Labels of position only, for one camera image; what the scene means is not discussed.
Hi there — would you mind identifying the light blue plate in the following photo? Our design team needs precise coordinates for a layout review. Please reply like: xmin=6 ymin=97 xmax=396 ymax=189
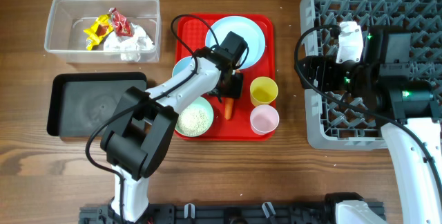
xmin=211 ymin=16 xmax=265 ymax=70

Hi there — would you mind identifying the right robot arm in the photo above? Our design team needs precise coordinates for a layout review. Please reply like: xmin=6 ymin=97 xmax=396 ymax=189
xmin=294 ymin=21 xmax=441 ymax=223

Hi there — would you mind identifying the orange carrot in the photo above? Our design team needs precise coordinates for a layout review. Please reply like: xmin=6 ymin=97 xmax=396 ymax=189
xmin=224 ymin=97 xmax=235 ymax=120

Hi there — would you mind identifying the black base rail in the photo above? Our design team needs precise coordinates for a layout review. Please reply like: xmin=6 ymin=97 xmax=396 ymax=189
xmin=78 ymin=201 xmax=387 ymax=224

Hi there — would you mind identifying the black plastic tray bin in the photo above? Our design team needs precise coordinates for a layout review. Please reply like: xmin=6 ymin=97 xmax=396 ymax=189
xmin=46 ymin=72 xmax=147 ymax=138

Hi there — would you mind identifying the grey dishwasher rack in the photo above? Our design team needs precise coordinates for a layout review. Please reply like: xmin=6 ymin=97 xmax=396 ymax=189
xmin=300 ymin=0 xmax=441 ymax=150

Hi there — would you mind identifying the yellow foil wrapper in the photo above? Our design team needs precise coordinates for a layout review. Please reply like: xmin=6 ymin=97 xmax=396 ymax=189
xmin=84 ymin=14 xmax=114 ymax=50

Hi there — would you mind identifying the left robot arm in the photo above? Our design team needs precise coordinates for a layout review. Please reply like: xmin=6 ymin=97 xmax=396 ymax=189
xmin=100 ymin=32 xmax=249 ymax=223

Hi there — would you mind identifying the yellow plastic cup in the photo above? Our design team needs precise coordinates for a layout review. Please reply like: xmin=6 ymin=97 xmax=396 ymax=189
xmin=250 ymin=77 xmax=279 ymax=106

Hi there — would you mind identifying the white tissue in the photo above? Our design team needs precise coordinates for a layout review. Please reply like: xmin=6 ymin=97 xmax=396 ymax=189
xmin=103 ymin=23 xmax=155 ymax=62

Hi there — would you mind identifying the white rice pile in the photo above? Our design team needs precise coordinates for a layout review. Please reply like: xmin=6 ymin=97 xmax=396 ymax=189
xmin=176 ymin=103 xmax=211 ymax=137

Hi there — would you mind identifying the green bowl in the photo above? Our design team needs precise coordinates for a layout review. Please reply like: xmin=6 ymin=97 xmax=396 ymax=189
xmin=174 ymin=95 xmax=215 ymax=138

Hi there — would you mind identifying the light blue bowl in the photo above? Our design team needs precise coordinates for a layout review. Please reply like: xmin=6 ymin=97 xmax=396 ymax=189
xmin=172 ymin=56 xmax=193 ymax=77

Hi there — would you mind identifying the clear plastic bin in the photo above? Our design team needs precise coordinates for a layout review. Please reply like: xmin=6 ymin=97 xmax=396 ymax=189
xmin=44 ymin=0 xmax=162 ymax=63

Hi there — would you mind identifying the red foil wrapper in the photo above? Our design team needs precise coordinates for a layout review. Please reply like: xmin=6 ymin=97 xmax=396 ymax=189
xmin=109 ymin=8 xmax=133 ymax=37

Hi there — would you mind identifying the left black cable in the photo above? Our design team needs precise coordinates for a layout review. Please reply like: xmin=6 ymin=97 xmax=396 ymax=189
xmin=84 ymin=13 xmax=249 ymax=224

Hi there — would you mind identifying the black cable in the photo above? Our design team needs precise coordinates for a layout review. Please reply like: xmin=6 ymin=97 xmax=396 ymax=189
xmin=293 ymin=24 xmax=442 ymax=197
xmin=84 ymin=13 xmax=249 ymax=224

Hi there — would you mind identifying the pink plastic cup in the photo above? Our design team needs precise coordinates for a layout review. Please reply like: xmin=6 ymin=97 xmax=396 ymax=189
xmin=250 ymin=105 xmax=280 ymax=136

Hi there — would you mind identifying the right black cable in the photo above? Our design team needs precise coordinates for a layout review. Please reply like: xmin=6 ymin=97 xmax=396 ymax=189
xmin=293 ymin=24 xmax=442 ymax=197

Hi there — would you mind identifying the red serving tray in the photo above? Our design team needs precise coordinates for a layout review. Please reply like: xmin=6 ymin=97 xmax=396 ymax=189
xmin=177 ymin=13 xmax=276 ymax=142

